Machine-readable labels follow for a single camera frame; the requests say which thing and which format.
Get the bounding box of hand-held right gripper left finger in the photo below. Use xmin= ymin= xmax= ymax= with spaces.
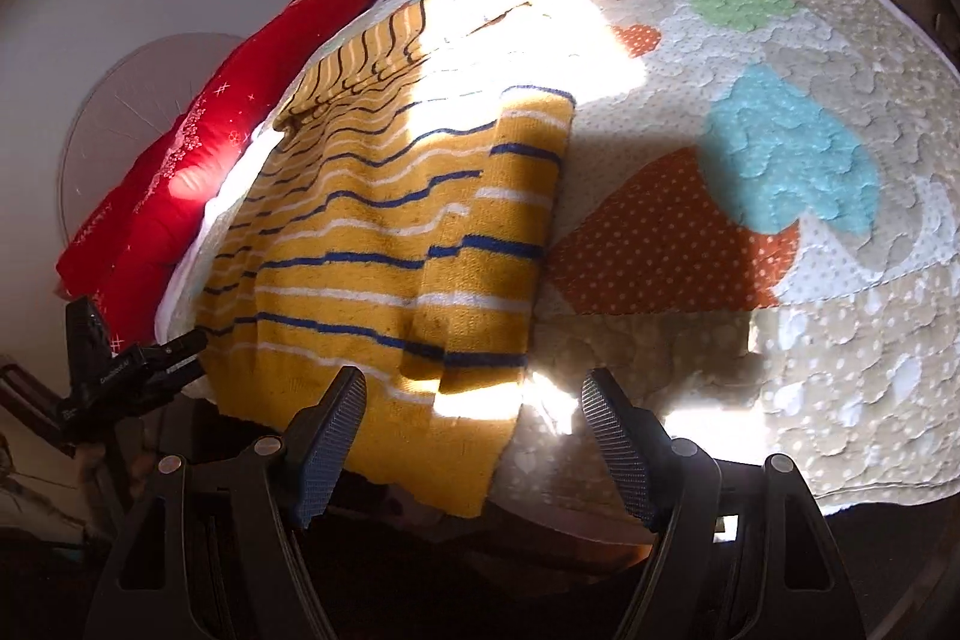
xmin=96 ymin=365 xmax=368 ymax=640

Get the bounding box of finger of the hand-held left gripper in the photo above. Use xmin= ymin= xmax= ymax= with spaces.
xmin=142 ymin=331 xmax=208 ymax=402

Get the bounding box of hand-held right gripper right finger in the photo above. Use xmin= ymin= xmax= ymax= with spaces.
xmin=580 ymin=368 xmax=862 ymax=640

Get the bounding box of yellow striped knit sweater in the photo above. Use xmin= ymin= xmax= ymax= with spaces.
xmin=196 ymin=0 xmax=587 ymax=521

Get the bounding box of red patterned pillow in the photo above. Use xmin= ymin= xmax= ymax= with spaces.
xmin=55 ymin=0 xmax=402 ymax=347

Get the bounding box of patchwork quilted blanket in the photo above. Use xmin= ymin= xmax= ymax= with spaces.
xmin=154 ymin=0 xmax=960 ymax=521

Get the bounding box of white round wall panel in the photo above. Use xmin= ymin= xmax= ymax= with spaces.
xmin=57 ymin=32 xmax=248 ymax=242

